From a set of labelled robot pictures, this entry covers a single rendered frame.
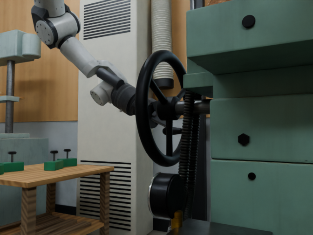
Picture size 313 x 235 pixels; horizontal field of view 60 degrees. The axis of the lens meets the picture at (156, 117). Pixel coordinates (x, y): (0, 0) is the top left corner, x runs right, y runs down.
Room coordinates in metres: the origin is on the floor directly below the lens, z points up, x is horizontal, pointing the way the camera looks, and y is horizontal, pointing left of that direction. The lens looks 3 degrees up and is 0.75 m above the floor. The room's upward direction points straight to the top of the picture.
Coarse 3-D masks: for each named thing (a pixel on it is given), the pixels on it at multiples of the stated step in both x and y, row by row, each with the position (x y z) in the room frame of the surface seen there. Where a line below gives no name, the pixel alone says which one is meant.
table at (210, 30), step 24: (240, 0) 0.29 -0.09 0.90; (264, 0) 0.28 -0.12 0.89; (288, 0) 0.27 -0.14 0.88; (312, 0) 0.26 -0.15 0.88; (192, 24) 0.32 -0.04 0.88; (216, 24) 0.31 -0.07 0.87; (240, 24) 0.29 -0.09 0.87; (264, 24) 0.28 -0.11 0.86; (288, 24) 0.27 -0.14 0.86; (312, 24) 0.26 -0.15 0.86; (192, 48) 0.32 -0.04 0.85; (216, 48) 0.31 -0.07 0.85; (240, 48) 0.30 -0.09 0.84; (264, 48) 0.29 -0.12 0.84; (288, 48) 0.29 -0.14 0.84; (312, 48) 0.29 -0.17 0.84; (216, 72) 0.41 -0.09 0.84
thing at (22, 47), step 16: (16, 32) 2.12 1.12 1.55; (0, 48) 2.20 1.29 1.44; (16, 48) 2.13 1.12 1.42; (32, 48) 2.11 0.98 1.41; (0, 64) 2.40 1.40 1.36; (0, 96) 2.24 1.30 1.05; (16, 96) 2.38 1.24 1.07; (0, 144) 2.01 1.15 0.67; (16, 144) 2.12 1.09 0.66; (32, 144) 2.25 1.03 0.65; (0, 160) 2.01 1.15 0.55; (16, 160) 2.13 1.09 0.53; (32, 160) 2.26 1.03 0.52; (0, 192) 2.02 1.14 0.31; (16, 192) 2.13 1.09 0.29; (0, 208) 2.02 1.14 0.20; (16, 208) 2.14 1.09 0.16; (0, 224) 2.03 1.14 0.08
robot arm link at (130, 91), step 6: (126, 90) 0.84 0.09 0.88; (132, 90) 0.84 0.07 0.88; (120, 96) 0.84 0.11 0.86; (126, 96) 0.83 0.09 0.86; (132, 96) 0.83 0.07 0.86; (120, 102) 0.84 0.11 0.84; (126, 102) 0.83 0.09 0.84; (132, 102) 0.83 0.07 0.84; (150, 102) 0.78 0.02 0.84; (156, 102) 0.80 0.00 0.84; (120, 108) 0.85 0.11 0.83; (126, 108) 0.83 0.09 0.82; (132, 108) 0.83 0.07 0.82; (150, 108) 0.80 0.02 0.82; (132, 114) 0.88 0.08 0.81; (150, 114) 0.81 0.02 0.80; (150, 120) 0.83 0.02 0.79; (150, 126) 0.85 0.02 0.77
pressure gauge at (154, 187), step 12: (156, 180) 0.38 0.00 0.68; (168, 180) 0.37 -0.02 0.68; (180, 180) 0.40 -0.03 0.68; (156, 192) 0.37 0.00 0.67; (168, 192) 0.36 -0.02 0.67; (180, 192) 0.40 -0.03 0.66; (156, 204) 0.37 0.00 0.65; (168, 204) 0.36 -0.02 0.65; (180, 204) 0.40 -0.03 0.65; (156, 216) 0.39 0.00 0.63; (168, 216) 0.37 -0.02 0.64; (180, 216) 0.38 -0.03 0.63
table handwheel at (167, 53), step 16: (144, 64) 0.58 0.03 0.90; (176, 64) 0.70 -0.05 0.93; (144, 80) 0.56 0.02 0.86; (144, 96) 0.56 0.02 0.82; (160, 96) 0.63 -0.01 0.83; (176, 96) 0.72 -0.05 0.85; (144, 112) 0.56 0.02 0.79; (160, 112) 0.66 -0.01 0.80; (176, 112) 0.66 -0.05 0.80; (208, 112) 0.62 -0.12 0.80; (144, 128) 0.56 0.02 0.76; (144, 144) 0.58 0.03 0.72; (160, 160) 0.62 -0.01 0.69; (176, 160) 0.69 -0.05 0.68
